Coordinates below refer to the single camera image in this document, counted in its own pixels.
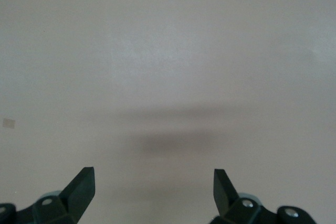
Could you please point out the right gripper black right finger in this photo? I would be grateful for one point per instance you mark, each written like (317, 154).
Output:
(225, 195)

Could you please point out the small brown tape patch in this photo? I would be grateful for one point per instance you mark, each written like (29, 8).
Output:
(9, 123)

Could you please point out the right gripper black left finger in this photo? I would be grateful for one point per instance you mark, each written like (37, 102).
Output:
(76, 195)

